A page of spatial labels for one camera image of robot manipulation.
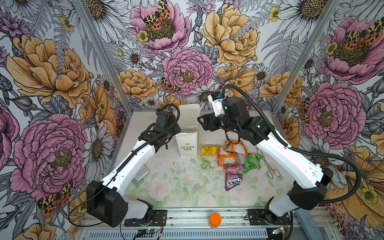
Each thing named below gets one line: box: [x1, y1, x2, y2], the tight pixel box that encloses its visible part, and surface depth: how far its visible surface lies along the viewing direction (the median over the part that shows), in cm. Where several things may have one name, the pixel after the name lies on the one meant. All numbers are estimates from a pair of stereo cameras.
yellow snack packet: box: [200, 144, 218, 157], surface depth 92 cm
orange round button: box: [209, 212, 222, 229], surface depth 68 cm
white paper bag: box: [175, 103, 201, 157], surface depth 87 cm
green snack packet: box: [243, 153, 261, 173], surface depth 89 cm
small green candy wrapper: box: [201, 158, 215, 170], surface depth 91 cm
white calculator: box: [134, 165, 150, 181], surface depth 90 cm
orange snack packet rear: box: [224, 140, 249, 156], surface depth 94 cm
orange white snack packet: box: [217, 145, 241, 167], surface depth 93 cm
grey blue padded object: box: [294, 208, 323, 240], surface depth 71 cm
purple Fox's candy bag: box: [224, 163, 246, 192], surface depth 85 cm
